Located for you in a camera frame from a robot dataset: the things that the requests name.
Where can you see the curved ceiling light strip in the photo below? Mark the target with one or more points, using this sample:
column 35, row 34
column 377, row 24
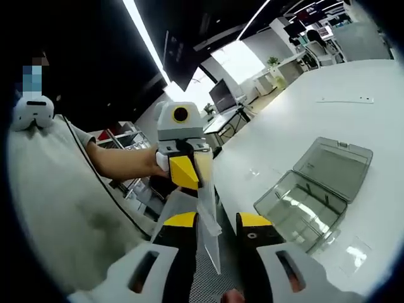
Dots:
column 255, row 19
column 142, row 31

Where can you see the red wall display screen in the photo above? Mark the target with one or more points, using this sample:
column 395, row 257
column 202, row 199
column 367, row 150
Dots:
column 311, row 9

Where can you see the black computer monitor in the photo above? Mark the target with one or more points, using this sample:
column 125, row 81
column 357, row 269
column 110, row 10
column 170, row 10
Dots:
column 295, row 28
column 222, row 96

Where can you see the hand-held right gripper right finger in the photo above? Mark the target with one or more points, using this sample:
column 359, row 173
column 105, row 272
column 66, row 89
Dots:
column 284, row 274

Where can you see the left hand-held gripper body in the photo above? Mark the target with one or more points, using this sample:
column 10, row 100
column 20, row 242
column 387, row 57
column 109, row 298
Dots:
column 176, row 129

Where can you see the clear grey guide fixture box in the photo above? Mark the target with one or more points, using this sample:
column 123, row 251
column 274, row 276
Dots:
column 331, row 164

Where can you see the white desk with black legs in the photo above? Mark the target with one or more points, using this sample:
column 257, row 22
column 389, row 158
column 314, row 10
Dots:
column 221, row 121

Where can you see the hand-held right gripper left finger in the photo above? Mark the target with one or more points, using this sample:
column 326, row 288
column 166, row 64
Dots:
column 126, row 274

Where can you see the grey mesh office chair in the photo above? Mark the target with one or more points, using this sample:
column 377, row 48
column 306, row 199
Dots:
column 208, row 284

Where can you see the person's left hand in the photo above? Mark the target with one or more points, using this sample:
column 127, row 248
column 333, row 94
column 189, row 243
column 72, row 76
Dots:
column 148, row 164

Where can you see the clear plastic divider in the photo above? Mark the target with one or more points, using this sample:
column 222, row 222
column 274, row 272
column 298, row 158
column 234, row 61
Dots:
column 356, row 255
column 208, row 214
column 255, row 172

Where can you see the white chest-worn device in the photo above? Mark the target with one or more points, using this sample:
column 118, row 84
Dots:
column 31, row 113

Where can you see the black hanging display panel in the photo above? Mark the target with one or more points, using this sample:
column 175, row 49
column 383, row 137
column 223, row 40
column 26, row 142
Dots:
column 180, row 63

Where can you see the white office chair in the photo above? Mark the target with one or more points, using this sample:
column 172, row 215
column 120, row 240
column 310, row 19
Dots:
column 315, row 55

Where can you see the potted green plant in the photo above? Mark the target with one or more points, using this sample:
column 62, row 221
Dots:
column 273, row 61

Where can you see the grey desk partition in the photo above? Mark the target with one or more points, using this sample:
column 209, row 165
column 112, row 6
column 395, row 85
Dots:
column 360, row 41

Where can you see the person's right hand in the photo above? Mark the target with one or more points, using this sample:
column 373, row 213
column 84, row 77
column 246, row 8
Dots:
column 233, row 297

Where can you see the pale green bin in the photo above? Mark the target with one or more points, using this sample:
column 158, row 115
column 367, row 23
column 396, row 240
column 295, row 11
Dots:
column 280, row 82

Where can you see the small desk plant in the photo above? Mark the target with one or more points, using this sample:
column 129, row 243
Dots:
column 209, row 109

